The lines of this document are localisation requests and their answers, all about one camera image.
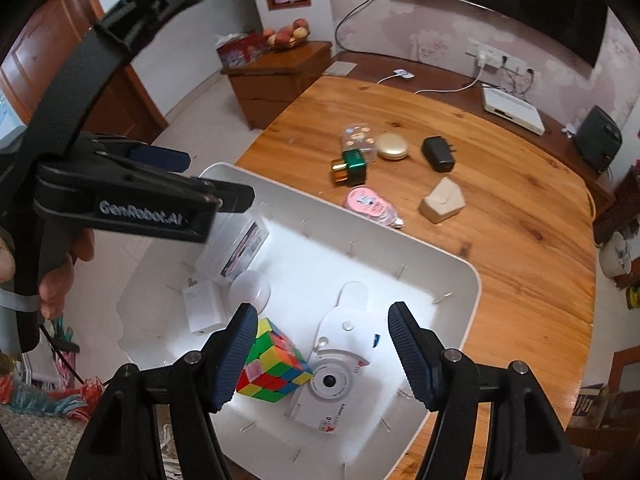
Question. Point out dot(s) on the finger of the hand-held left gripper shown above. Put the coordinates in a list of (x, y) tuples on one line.
[(235, 197), (160, 156)]

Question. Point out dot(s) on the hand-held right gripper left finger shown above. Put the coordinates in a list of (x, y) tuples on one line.
[(237, 355)]

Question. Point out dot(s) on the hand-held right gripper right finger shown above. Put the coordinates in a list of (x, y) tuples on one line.
[(410, 355)]

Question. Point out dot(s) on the colourful puzzle cube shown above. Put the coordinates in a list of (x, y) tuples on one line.
[(272, 365)]

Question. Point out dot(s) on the clear plastic box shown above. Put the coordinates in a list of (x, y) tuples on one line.
[(235, 255)]

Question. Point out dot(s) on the white charger plug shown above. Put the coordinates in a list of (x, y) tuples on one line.
[(202, 307)]

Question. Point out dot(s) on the white oval earbud case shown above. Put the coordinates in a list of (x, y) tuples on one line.
[(250, 290)]

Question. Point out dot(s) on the white clip-shaped device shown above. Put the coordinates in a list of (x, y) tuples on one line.
[(345, 330)]

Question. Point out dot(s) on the white compact camera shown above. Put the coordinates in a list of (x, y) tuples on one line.
[(330, 385)]

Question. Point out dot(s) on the white plastic tray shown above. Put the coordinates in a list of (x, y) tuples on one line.
[(310, 260)]

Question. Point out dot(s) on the green and gold box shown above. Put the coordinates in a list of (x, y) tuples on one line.
[(356, 167)]

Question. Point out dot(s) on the pink correction tape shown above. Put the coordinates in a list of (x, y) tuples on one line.
[(365, 202)]

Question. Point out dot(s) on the transparent case with stickers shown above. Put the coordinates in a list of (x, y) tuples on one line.
[(357, 134)]

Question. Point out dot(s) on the beige house-shaped box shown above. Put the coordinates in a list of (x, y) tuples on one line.
[(442, 200)]

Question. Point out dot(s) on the gold round compact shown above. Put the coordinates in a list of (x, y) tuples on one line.
[(392, 146)]

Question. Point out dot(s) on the black charger plug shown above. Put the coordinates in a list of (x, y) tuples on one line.
[(437, 155)]

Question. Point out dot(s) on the person's left hand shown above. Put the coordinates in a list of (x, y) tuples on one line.
[(57, 285)]

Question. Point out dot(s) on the wooden drawer cabinet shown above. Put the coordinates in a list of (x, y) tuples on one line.
[(275, 85)]

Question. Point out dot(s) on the red tissue box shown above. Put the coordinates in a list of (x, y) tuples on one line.
[(242, 51)]

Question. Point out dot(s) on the brown wooden door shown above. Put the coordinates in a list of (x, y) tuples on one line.
[(45, 45)]

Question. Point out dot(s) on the grey square pad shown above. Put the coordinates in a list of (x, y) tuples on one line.
[(341, 68)]

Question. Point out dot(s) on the bowl of fruit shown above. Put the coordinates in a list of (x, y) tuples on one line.
[(287, 35)]

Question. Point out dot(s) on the white bucket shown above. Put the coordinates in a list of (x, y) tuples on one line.
[(612, 260)]

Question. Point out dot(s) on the white set-top box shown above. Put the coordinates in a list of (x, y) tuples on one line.
[(512, 110)]

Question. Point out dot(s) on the dark green air fryer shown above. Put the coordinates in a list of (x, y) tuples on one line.
[(597, 137)]

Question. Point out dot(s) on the white wall socket strip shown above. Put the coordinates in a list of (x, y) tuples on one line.
[(495, 54)]

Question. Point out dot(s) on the black wall television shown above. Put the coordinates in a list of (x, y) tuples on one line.
[(500, 5)]

